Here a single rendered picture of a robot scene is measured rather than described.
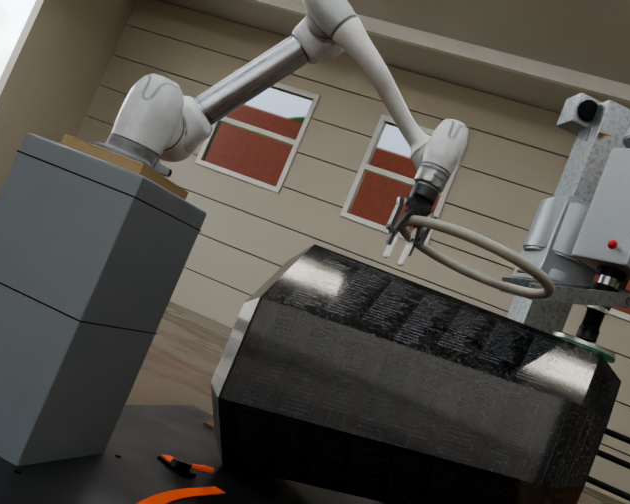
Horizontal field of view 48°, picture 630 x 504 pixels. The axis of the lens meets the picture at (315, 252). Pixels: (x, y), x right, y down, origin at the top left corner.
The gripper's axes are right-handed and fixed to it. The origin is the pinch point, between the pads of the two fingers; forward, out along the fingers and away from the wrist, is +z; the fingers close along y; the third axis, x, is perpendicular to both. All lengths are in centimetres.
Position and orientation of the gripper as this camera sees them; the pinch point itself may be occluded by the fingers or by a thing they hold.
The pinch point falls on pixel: (397, 251)
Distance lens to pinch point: 201.9
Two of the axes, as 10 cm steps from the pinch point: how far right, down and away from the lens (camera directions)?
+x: -3.3, -0.4, 9.4
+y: 8.4, 4.5, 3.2
